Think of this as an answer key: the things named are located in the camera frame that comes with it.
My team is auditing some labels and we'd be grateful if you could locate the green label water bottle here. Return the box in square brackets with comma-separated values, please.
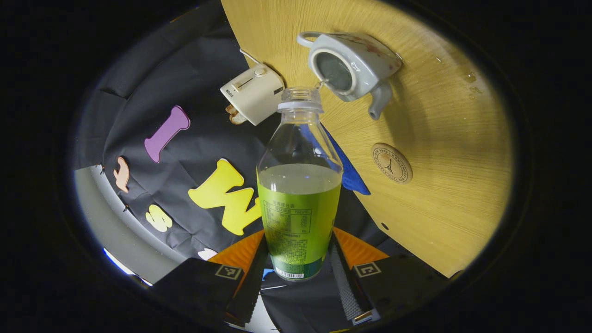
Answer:
[256, 86, 344, 282]

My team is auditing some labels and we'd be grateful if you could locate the black backdrop cloth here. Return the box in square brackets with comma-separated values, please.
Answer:
[69, 2, 398, 333]

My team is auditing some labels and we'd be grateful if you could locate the white toaster cable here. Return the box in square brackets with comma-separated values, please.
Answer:
[239, 48, 263, 66]

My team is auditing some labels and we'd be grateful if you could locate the round wooden coaster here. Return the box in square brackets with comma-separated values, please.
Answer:
[371, 142, 413, 185]

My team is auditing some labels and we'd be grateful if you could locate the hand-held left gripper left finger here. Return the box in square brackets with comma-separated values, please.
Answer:
[152, 230, 270, 327]

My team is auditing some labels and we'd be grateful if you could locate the blue towel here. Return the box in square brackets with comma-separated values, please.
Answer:
[298, 124, 371, 196]

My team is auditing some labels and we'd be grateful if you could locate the toast slice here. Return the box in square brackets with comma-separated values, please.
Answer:
[225, 104, 248, 126]

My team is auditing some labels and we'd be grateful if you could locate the white ceramic teacup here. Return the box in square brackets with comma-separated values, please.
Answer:
[296, 31, 403, 121]

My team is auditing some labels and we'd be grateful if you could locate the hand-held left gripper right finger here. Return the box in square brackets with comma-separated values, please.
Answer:
[329, 227, 450, 327]

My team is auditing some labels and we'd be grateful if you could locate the white toaster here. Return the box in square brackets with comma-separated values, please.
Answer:
[220, 63, 285, 127]

